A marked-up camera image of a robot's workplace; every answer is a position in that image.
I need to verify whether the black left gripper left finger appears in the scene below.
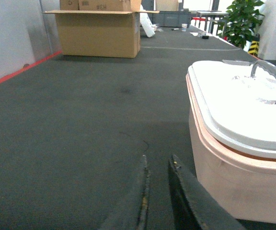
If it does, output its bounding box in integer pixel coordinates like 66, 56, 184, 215
99, 155, 150, 230

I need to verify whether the potted green plant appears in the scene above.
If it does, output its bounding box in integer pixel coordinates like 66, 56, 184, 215
218, 0, 264, 49

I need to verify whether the brown cardboard box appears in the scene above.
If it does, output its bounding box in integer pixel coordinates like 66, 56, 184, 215
46, 0, 151, 58

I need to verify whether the white box lid with handle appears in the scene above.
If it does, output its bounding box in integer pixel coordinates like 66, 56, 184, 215
188, 60, 276, 159

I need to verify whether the pink plastic storage box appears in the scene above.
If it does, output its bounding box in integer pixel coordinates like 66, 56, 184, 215
186, 75, 276, 223

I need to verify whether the dark grey table mat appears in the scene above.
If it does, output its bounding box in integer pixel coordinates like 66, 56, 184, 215
0, 27, 268, 230

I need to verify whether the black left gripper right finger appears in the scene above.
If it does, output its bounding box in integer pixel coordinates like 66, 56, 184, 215
168, 154, 245, 230

